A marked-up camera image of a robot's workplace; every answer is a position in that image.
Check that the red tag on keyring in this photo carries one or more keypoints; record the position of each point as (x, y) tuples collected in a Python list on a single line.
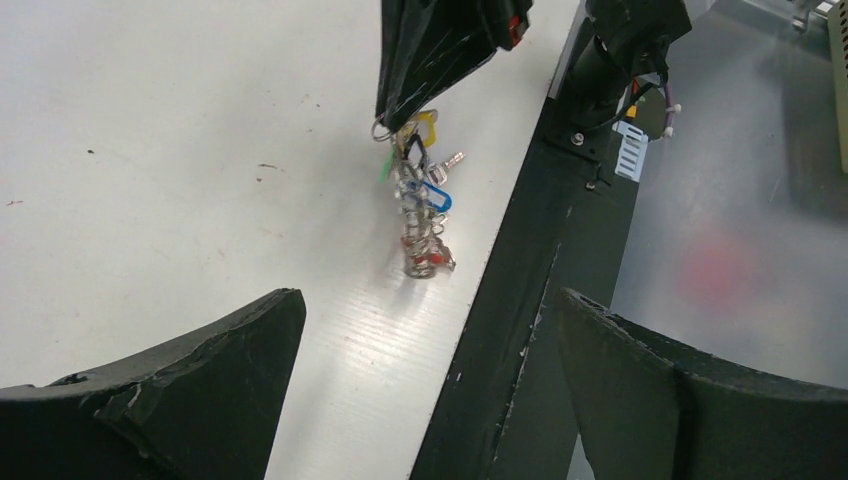
[(429, 252)]

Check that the blue tag on keyring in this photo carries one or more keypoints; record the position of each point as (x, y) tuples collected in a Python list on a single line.
[(428, 195)]

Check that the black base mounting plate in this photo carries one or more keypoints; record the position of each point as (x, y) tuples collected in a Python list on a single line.
[(504, 410)]

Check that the key with green tag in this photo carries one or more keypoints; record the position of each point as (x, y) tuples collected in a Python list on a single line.
[(387, 166)]

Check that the cream perforated basket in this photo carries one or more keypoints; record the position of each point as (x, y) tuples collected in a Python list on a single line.
[(837, 34)]

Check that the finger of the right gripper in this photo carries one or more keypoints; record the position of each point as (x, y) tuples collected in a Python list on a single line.
[(410, 31), (473, 33)]

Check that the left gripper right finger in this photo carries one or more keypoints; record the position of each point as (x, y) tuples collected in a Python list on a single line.
[(651, 407)]

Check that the metal disc keyring holder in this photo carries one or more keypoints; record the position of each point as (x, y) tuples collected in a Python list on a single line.
[(412, 162)]

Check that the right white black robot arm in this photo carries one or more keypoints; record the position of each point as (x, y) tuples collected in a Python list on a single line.
[(620, 54)]

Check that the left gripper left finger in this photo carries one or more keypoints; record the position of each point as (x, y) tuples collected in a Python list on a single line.
[(204, 405)]

